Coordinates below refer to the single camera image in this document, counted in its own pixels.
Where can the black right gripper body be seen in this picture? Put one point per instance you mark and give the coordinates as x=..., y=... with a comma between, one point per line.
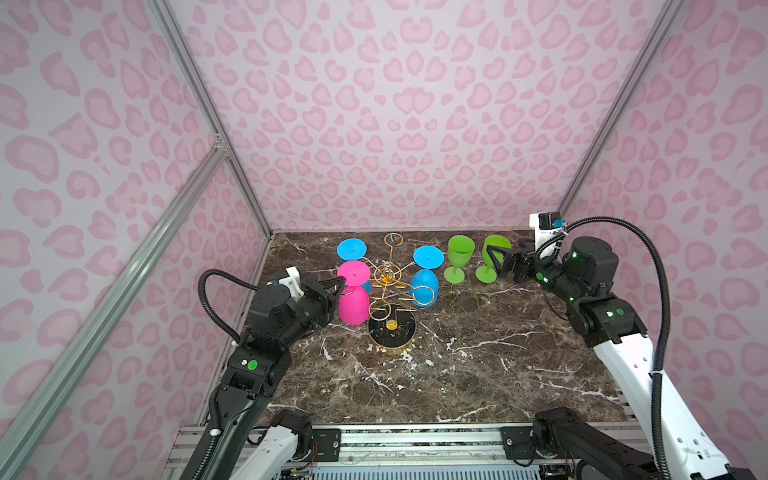
x=532, y=268

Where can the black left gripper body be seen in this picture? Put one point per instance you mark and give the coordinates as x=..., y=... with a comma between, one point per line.
x=316, y=303

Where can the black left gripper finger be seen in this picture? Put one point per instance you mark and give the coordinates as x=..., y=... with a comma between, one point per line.
x=335, y=296
x=335, y=283

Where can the green wine glass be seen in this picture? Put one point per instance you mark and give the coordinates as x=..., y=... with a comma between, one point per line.
x=459, y=253
x=487, y=273

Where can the pink wine glass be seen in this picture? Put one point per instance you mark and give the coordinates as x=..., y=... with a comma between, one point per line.
x=354, y=302

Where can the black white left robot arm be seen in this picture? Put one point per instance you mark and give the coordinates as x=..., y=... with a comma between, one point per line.
x=281, y=313

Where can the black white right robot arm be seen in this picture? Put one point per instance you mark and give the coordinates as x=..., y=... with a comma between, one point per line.
x=612, y=328

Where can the blue wine glass front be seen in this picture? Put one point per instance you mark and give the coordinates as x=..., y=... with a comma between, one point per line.
x=353, y=252

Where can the blue wine glass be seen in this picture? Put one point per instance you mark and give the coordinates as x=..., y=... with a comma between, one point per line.
x=353, y=252
x=426, y=276

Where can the blue wine glass rear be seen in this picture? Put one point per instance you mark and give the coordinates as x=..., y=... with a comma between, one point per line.
x=426, y=276

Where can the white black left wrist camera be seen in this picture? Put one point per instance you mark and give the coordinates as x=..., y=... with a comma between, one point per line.
x=290, y=278

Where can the gold wire wine glass rack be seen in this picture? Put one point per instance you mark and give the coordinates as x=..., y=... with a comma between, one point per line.
x=394, y=301

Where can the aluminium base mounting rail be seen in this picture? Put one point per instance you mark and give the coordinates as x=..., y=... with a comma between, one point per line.
x=422, y=451

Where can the aluminium frame rail left wall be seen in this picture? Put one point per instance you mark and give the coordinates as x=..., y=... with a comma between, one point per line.
x=36, y=417

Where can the aluminium frame corner post right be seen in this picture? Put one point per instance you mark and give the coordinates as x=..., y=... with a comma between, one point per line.
x=662, y=28

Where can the aluminium frame corner post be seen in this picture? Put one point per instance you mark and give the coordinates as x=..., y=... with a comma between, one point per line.
x=662, y=28
x=180, y=50

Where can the aluminium frame corner post left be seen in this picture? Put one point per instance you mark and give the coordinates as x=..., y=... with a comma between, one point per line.
x=180, y=50

